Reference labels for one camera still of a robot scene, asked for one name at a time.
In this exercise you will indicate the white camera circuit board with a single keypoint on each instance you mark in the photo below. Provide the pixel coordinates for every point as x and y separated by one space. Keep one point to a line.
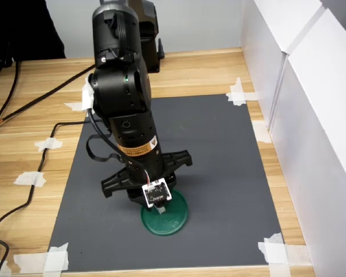
157 194

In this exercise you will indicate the white tape wad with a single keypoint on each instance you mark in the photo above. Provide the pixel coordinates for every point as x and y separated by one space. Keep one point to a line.
88 95

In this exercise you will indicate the black chair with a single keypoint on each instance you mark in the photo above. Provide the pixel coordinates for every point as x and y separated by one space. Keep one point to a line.
26 26

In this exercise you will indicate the dark grey mat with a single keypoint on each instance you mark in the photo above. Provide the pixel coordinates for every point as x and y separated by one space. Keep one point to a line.
219 173

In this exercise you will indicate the white tape piece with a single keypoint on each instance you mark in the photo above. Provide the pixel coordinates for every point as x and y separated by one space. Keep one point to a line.
261 131
4 268
30 179
49 144
54 258
75 106
237 95
279 254

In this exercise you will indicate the white partition panel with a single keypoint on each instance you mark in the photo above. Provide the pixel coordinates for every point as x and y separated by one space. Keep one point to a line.
265 57
320 144

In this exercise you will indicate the small white plastic terminal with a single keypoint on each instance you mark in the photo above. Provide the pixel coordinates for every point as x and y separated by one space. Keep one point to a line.
161 210

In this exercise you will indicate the round green lid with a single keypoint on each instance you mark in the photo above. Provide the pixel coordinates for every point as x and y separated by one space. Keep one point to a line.
174 219

